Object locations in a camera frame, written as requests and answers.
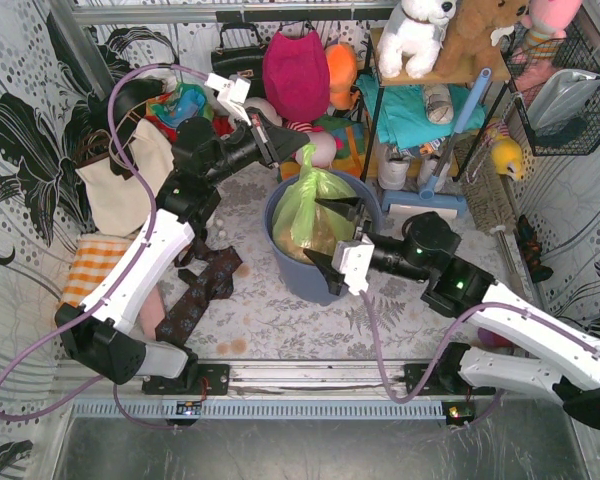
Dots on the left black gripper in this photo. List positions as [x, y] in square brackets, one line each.
[266, 146]

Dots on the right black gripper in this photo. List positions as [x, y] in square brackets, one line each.
[360, 218]

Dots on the green trash bag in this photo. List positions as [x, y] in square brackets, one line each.
[299, 222]

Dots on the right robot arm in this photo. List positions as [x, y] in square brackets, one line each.
[561, 364]

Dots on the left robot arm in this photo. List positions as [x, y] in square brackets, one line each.
[99, 332]

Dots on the blue trash bin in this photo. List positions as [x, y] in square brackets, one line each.
[303, 280]

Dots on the magenta knit bag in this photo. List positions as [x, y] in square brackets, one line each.
[296, 77]

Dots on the cream canvas tote bag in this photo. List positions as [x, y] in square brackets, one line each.
[119, 206]

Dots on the pink pig plush toy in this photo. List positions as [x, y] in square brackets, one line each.
[325, 143]

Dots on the white fluffy plush toy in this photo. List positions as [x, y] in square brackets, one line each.
[265, 108]

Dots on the red cloth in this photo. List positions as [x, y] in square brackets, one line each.
[222, 126]

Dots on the rainbow striped cloth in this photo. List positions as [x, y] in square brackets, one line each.
[350, 157]

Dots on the black leather handbag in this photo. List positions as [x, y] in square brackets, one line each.
[246, 61]

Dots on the orange plush toy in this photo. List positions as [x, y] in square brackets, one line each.
[342, 65]

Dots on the colorful silk scarf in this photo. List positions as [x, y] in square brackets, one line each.
[167, 111]

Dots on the teal folded cloth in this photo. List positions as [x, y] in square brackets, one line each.
[402, 119]

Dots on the brown floral necktie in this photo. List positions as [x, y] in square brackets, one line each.
[209, 276]

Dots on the grey chenille mop head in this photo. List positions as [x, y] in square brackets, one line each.
[484, 192]

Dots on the purple orange sock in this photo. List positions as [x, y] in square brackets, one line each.
[493, 340]

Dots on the white dog plush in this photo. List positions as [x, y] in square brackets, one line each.
[413, 36]

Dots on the yellow duck plush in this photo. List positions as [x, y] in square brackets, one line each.
[505, 153]

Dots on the pink fuzzy sock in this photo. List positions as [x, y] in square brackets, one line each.
[152, 313]

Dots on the brown bear plush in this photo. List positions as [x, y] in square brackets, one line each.
[475, 33]

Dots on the orange checkered towel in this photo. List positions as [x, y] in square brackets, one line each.
[95, 258]

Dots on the silver foil pouch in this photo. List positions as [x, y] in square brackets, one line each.
[561, 97]

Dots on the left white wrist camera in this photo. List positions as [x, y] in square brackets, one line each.
[231, 94]

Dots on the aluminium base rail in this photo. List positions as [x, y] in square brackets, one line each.
[310, 375]

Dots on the black wire basket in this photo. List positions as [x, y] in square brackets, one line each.
[578, 136]

